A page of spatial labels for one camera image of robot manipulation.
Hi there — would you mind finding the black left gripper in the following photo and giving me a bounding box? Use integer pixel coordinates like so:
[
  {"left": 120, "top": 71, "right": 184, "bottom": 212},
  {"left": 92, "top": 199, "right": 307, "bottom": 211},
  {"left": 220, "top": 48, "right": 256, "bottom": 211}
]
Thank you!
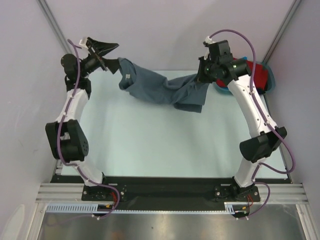
[{"left": 79, "top": 38, "right": 125, "bottom": 78}]

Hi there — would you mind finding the grey blue t shirt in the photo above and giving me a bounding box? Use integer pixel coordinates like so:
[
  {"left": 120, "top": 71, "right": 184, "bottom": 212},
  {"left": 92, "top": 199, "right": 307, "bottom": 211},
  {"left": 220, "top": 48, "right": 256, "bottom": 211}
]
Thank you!
[{"left": 118, "top": 58, "right": 209, "bottom": 113}]

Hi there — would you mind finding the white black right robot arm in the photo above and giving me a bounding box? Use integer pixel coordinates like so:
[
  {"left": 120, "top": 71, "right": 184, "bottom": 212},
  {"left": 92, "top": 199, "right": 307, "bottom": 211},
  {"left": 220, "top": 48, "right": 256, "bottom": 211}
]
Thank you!
[{"left": 196, "top": 37, "right": 287, "bottom": 201}]

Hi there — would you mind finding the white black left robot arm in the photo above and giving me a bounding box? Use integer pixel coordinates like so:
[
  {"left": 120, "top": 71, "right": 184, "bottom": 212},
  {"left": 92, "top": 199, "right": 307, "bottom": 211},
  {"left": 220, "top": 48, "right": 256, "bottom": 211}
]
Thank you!
[{"left": 45, "top": 37, "right": 119, "bottom": 200}]

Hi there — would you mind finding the red t shirt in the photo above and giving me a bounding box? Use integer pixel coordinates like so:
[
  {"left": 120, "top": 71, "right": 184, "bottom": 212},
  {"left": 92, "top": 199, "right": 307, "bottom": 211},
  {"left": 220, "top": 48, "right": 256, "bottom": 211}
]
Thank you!
[{"left": 216, "top": 57, "right": 269, "bottom": 91}]

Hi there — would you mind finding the black t shirt in basket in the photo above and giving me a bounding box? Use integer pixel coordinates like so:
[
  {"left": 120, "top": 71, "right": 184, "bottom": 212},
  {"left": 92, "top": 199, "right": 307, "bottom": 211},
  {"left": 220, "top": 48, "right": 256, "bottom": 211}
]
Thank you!
[{"left": 256, "top": 87, "right": 266, "bottom": 95}]

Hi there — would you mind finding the blue plastic basket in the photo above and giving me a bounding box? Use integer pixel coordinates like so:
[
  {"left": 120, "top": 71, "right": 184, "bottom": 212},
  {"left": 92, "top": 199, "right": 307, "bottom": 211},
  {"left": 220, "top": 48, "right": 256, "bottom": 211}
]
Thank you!
[{"left": 213, "top": 63, "right": 276, "bottom": 95}]

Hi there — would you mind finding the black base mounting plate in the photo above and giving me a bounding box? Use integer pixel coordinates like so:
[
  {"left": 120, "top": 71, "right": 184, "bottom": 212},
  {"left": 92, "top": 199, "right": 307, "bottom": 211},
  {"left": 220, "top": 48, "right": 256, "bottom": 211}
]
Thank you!
[{"left": 50, "top": 174, "right": 292, "bottom": 211}]

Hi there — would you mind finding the left aluminium corner post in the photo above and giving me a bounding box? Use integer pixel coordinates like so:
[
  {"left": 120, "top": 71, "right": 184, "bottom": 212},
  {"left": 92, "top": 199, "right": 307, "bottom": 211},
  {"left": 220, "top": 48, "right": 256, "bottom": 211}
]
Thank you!
[{"left": 36, "top": 0, "right": 72, "bottom": 54}]

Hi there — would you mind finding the aluminium corner post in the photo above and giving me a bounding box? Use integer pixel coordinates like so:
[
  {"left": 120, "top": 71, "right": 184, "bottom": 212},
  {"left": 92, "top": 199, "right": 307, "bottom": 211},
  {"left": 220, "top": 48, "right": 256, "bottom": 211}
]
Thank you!
[
  {"left": 262, "top": 0, "right": 303, "bottom": 64},
  {"left": 36, "top": 0, "right": 72, "bottom": 54}
]

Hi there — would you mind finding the right aluminium corner post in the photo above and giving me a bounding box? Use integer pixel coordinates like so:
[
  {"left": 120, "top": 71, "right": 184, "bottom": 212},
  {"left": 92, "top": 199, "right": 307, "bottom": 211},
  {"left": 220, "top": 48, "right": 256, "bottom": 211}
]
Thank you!
[{"left": 262, "top": 0, "right": 303, "bottom": 64}]

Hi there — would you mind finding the aluminium front frame rail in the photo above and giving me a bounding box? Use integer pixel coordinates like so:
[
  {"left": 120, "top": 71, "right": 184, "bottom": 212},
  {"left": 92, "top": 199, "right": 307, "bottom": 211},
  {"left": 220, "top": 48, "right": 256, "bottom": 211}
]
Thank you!
[{"left": 36, "top": 183, "right": 309, "bottom": 205}]

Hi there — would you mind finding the slotted grey cable duct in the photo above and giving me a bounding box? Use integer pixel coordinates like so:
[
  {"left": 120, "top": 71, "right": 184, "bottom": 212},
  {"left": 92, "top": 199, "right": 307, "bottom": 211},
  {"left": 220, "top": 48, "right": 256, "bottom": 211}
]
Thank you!
[{"left": 46, "top": 203, "right": 248, "bottom": 215}]

